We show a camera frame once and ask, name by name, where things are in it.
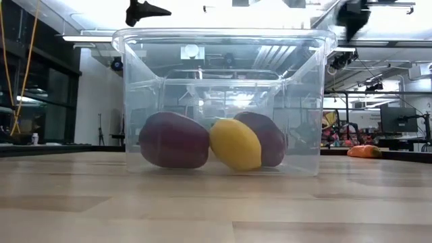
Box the red apple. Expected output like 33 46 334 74
233 111 287 168
138 111 211 169

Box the yellow lemon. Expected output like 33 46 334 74
209 117 263 171

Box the long ceiling light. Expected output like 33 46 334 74
62 34 114 43

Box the white round ceiling fixture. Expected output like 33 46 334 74
180 43 206 61

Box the black computer monitor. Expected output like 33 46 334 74
380 107 419 134

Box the thin black tripod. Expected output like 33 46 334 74
97 113 105 146

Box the orange carrot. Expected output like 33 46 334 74
346 144 383 159

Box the large clear plastic bin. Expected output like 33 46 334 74
111 28 338 177

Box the black ceiling-mounted camera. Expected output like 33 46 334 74
329 50 358 71

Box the round blue-black camera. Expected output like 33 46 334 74
110 56 124 72

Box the black metal rack frame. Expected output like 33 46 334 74
323 89 432 149

